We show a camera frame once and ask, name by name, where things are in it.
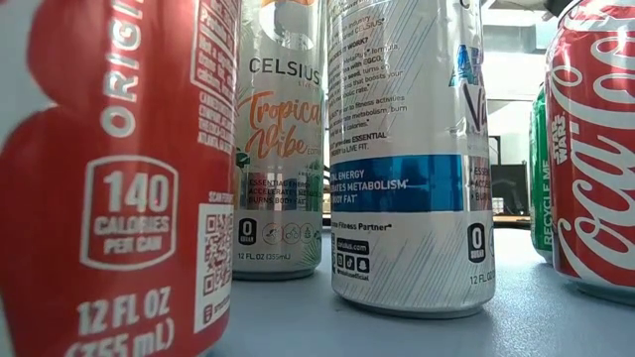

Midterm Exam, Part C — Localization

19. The red Coca-Cola can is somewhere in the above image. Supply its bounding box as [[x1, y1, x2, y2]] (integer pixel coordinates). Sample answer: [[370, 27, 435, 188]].
[[0, 0, 243, 357], [544, 0, 635, 306]]

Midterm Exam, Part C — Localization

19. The white Celsius Arctic Vibe can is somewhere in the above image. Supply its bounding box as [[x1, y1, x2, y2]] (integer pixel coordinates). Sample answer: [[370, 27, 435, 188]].
[[325, 0, 497, 320]]

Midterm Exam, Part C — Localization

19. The blue table mat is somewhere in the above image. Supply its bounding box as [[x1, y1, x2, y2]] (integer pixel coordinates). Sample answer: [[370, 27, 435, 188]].
[[205, 226, 635, 357]]

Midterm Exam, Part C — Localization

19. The green Sprite soda can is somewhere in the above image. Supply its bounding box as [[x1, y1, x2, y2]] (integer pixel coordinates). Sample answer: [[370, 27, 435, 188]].
[[528, 83, 555, 265]]

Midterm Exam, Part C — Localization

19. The black computer monitor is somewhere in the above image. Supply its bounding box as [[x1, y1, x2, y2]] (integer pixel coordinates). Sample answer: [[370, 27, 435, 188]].
[[490, 163, 531, 217]]

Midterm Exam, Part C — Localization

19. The white Celsius Tropical Vibe can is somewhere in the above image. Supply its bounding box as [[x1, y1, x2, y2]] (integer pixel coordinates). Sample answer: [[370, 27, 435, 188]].
[[231, 0, 326, 283]]

